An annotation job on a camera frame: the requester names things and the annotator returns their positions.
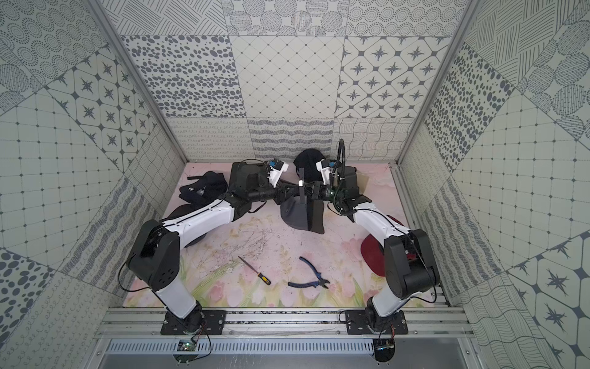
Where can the yellow handled screwdriver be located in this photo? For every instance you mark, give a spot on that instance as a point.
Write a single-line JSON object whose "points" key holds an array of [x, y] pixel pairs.
{"points": [[263, 278]]}

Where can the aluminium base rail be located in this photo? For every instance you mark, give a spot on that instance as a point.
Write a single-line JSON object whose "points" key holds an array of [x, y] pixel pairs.
{"points": [[277, 331]]}

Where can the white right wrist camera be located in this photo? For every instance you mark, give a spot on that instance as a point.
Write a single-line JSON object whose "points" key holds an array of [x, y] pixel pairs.
{"points": [[325, 167]]}

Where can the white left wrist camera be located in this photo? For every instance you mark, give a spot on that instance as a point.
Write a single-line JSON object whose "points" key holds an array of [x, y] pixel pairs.
{"points": [[277, 168]]}

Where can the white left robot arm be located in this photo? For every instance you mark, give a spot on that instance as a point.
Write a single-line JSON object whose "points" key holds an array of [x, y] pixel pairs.
{"points": [[155, 256]]}

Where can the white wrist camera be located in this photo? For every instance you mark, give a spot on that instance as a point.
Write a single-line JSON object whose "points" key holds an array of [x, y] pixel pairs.
{"points": [[325, 167], [277, 168]]}

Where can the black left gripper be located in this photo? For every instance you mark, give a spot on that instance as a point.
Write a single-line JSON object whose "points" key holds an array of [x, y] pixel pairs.
{"points": [[278, 190]]}

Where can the dark red baseball cap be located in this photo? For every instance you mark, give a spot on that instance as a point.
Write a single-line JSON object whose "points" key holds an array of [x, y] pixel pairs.
{"points": [[372, 247]]}

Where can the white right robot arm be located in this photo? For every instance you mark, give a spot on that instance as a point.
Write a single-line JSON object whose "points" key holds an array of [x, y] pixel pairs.
{"points": [[406, 255]]}

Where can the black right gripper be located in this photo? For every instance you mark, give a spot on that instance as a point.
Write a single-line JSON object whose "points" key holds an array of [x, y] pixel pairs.
{"points": [[318, 189]]}

